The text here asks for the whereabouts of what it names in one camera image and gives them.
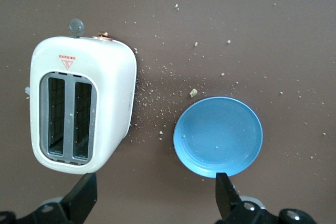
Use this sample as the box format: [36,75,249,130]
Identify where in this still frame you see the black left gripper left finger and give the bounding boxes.
[0,173,98,224]

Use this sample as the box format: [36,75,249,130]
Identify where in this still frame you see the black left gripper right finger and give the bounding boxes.
[215,173,316,224]

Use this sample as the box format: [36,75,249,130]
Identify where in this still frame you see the blue plate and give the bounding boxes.
[173,96,264,179]

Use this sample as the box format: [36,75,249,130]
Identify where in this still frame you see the white two-slot toaster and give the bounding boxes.
[26,18,138,176]

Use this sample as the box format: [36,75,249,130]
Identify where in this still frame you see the brown table cloth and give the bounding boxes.
[0,0,336,224]

